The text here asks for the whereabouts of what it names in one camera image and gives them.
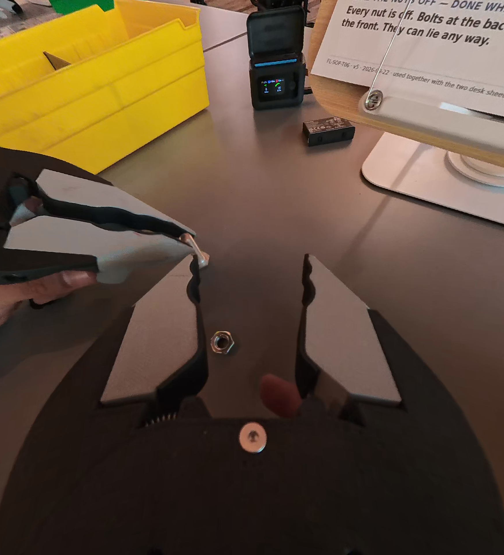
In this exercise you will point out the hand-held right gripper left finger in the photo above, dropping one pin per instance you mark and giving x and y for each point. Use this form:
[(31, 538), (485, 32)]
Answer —
[(160, 342)]

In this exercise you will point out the silver hex nut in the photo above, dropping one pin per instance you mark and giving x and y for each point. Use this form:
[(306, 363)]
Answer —
[(214, 342)]

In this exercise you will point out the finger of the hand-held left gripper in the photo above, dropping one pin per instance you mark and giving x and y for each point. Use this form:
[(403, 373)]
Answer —
[(87, 190), (104, 247)]

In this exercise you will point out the silver metal bolt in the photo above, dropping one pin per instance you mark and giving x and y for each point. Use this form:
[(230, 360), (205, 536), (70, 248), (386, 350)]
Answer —
[(203, 259)]

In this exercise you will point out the wooden document stand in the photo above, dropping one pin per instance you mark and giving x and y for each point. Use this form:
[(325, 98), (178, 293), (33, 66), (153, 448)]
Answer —
[(334, 99)]

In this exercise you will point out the black battery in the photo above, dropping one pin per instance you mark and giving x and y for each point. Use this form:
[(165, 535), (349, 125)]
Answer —
[(327, 130)]

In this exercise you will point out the person's left hand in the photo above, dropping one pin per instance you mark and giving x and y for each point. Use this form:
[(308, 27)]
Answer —
[(0, 303)]

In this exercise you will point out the black charging case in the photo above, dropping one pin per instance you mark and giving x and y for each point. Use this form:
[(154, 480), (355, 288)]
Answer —
[(273, 86)]

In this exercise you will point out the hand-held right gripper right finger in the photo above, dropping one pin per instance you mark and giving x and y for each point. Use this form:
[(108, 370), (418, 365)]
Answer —
[(343, 342)]

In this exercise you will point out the person's right hand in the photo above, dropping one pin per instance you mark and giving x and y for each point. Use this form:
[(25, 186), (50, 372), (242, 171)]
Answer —
[(280, 396)]

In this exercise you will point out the yellow plastic bin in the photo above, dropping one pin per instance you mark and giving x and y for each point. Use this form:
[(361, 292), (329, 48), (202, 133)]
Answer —
[(104, 108)]

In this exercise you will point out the printed instruction sheet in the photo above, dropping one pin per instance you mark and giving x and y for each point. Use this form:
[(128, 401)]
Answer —
[(429, 65)]

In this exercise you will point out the green plastic bin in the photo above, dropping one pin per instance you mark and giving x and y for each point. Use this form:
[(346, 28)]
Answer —
[(82, 5)]

